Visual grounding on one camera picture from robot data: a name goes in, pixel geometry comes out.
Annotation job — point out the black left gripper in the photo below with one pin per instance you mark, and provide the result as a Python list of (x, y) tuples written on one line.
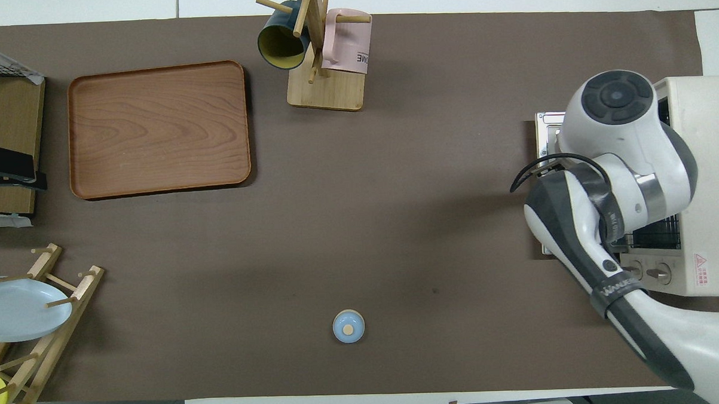
[(2, 160)]

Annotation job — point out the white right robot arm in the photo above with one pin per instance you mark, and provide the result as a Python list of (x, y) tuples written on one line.
[(627, 157)]

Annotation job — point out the silver oven knob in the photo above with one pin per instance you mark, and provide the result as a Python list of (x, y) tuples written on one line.
[(635, 270), (658, 273)]

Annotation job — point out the white toaster oven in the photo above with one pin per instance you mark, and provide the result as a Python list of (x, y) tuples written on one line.
[(713, 154)]

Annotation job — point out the wooden dish rack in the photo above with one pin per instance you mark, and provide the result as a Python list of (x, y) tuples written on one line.
[(86, 284)]

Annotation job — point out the brown wooden serving tray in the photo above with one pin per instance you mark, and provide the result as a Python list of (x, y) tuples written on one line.
[(154, 131)]

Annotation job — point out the light blue plate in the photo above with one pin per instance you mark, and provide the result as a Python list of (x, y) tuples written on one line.
[(16, 309)]

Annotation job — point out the dark green mug yellow inside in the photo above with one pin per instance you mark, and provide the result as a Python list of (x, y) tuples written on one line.
[(279, 46)]

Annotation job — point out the wooden mug tree stand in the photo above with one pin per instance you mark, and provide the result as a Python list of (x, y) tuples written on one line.
[(332, 92)]

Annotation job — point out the brown table cover sheet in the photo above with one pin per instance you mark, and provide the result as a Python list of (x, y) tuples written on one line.
[(365, 202)]

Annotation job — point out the pink mug with print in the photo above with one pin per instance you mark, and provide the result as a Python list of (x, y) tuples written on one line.
[(351, 44)]

